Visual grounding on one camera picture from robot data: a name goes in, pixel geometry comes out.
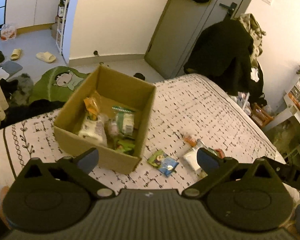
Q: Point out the white narrow shelf rack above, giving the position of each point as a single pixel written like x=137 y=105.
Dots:
x=60 y=32

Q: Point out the red white plastic bag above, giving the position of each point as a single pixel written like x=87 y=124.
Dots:
x=8 y=32

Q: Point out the green snack packet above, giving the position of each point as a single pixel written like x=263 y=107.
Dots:
x=126 y=145

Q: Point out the black door stopper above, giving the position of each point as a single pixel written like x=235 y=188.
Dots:
x=96 y=53

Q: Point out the orange biscuit packet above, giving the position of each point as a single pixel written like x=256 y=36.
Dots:
x=91 y=106

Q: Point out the long white snack packet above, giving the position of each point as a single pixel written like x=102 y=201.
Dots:
x=92 y=131

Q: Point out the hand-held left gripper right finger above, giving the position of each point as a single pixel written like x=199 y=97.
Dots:
x=207 y=160

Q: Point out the small blue printed packet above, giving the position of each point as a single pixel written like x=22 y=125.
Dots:
x=168 y=167

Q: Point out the green white label packet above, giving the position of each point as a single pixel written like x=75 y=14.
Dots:
x=125 y=123

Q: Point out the black coat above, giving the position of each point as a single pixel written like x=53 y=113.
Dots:
x=220 y=55

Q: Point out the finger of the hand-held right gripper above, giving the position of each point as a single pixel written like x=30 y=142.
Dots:
x=283 y=171

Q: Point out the red snack packet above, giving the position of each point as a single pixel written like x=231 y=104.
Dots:
x=219 y=153

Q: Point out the white crumpled cloth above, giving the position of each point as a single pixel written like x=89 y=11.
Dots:
x=255 y=74

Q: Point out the grey furry slipper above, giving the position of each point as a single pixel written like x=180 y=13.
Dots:
x=22 y=83

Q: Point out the grey cushion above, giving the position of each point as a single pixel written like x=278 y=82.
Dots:
x=11 y=67

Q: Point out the grey door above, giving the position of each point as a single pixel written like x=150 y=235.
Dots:
x=180 y=35

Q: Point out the green cartoon rug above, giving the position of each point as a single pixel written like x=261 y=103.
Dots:
x=47 y=82

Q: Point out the white desk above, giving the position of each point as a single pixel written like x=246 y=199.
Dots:
x=290 y=111

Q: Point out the orange plastic basket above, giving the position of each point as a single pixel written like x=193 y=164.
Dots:
x=261 y=116

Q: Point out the black garment pile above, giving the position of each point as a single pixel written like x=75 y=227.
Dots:
x=27 y=111

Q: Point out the small white snack packet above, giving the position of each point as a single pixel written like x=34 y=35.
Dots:
x=191 y=157

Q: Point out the checkered beige hoodie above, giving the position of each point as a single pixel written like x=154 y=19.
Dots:
x=253 y=30

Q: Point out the pink snack packet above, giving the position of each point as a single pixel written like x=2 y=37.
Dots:
x=113 y=128

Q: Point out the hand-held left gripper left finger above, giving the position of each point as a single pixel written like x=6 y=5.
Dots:
x=88 y=158

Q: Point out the brown cardboard box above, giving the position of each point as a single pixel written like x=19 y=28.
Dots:
x=120 y=162

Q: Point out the beige slipper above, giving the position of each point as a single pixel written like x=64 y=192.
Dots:
x=46 y=57
x=15 y=54

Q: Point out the clear cracker snack packet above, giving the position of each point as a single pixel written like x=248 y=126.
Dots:
x=190 y=139

